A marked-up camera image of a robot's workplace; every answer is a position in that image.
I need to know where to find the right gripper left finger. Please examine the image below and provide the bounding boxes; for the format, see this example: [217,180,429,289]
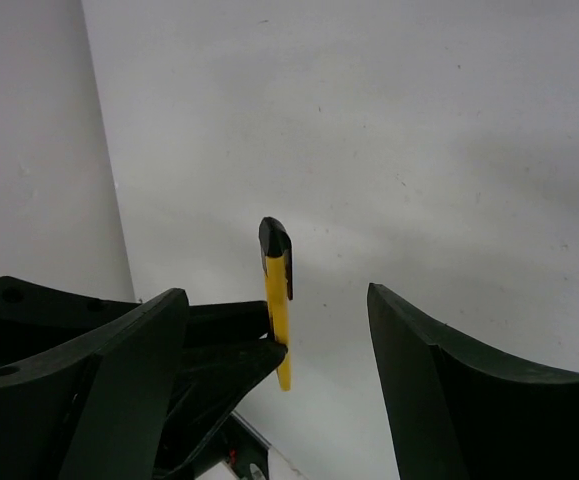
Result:
[0,289,189,479]

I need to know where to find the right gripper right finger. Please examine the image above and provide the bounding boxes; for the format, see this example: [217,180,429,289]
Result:
[367,284,579,479]

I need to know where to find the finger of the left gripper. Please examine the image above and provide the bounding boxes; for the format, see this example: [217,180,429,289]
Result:
[183,300,269,348]
[153,340,287,475]

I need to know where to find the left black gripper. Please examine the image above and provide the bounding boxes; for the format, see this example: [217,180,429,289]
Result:
[0,276,138,367]

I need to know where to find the yellow black utility knife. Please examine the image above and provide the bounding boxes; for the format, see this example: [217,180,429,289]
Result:
[258,217,293,392]

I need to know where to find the left metal base rail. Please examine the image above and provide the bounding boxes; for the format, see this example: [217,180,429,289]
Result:
[191,412,271,479]

